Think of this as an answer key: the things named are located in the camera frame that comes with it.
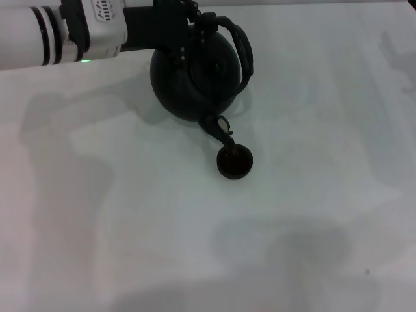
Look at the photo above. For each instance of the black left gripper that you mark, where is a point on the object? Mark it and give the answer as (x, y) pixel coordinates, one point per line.
(149, 29)

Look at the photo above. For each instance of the black round teapot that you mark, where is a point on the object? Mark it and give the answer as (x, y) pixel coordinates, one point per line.
(182, 91)

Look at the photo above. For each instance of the small dark teacup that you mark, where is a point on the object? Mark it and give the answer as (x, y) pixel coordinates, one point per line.
(235, 167)

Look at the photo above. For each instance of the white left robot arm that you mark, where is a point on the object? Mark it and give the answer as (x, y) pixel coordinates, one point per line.
(26, 35)

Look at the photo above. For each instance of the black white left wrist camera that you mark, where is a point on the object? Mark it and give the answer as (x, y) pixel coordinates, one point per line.
(104, 19)

